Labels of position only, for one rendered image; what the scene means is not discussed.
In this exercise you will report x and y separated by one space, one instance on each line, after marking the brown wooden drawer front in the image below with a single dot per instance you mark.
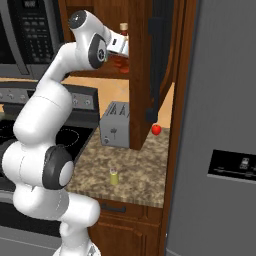
136 211

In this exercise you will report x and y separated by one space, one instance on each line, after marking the red apple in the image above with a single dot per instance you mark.
156 129

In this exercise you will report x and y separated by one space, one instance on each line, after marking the yellow-green shaker with grey top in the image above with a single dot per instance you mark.
114 179

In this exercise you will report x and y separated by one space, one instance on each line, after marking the black and grey stove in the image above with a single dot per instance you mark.
80 133

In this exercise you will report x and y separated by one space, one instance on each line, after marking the black and grey microwave oven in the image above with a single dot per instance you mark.
26 36

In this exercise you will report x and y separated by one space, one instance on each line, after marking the red bottle with cork cap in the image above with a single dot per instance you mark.
124 32

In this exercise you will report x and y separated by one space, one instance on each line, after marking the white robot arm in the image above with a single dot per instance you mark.
43 113

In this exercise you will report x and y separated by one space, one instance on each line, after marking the brown wooden cabinet door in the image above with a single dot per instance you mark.
140 83

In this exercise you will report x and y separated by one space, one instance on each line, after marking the grey toaster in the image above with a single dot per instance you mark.
115 128

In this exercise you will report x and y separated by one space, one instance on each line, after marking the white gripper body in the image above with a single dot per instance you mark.
124 46

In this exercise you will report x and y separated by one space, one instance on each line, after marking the grey stove knob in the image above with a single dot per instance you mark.
87 102
75 101
22 97
10 96

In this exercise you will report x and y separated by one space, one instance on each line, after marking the grey fridge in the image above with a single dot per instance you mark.
213 100

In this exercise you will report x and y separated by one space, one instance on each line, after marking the red-orange shaker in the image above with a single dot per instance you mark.
117 62

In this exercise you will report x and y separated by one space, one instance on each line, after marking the brown wooden wall cabinet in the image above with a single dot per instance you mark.
100 10

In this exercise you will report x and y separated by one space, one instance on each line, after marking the brown wooden base cupboard door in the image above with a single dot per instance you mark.
126 238

